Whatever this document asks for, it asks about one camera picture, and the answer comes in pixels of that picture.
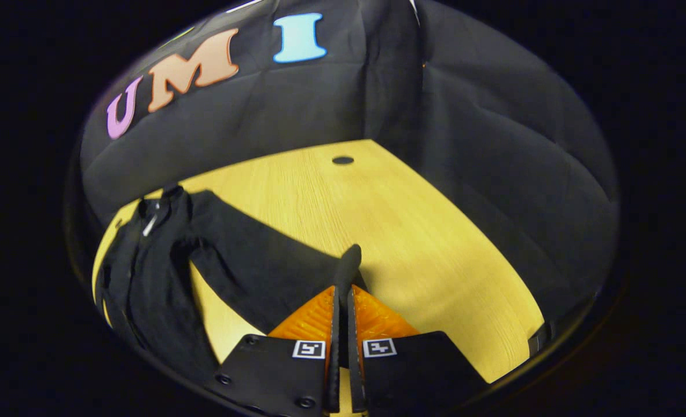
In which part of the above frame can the black garment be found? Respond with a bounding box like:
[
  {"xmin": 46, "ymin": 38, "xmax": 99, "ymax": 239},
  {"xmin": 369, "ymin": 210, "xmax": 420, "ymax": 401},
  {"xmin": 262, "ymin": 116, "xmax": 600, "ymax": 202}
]
[{"xmin": 93, "ymin": 184, "xmax": 372, "ymax": 384}]

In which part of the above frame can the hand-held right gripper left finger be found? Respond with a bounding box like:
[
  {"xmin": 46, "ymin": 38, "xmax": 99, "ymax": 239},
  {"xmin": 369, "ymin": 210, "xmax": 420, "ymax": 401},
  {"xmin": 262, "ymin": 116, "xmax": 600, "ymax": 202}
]
[{"xmin": 206, "ymin": 272, "xmax": 342, "ymax": 416}]

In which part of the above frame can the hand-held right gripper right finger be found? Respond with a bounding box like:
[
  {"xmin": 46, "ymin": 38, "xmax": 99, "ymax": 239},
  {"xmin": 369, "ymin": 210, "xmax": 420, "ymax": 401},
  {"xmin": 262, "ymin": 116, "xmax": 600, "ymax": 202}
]
[{"xmin": 347, "ymin": 284, "xmax": 489, "ymax": 414}]

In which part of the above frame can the black backdrop cloth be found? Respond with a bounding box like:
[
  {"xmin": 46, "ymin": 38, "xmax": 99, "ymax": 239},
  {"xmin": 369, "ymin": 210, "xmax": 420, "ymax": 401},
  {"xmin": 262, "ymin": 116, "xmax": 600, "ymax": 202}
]
[{"xmin": 79, "ymin": 0, "xmax": 620, "ymax": 348}]

